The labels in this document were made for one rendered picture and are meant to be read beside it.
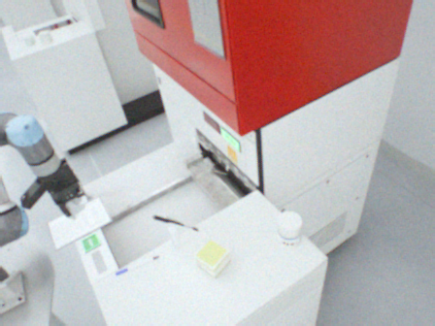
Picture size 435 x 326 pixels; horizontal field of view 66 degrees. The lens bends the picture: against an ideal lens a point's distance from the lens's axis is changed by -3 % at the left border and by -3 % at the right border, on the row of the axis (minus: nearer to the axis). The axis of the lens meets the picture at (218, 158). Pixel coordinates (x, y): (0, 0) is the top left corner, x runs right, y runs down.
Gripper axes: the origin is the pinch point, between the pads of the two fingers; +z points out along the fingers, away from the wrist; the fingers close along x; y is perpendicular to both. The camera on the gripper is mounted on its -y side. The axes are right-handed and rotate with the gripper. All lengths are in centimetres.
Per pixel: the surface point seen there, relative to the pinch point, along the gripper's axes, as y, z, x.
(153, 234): 21.1, 28.6, 1.5
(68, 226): -4.2, 14.3, 11.9
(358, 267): 116, 111, -30
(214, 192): 48, 23, 0
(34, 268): -23.1, 28.7, 15.1
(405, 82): 207, 49, 23
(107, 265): 2.6, 14.6, -11.5
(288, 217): 54, 5, -37
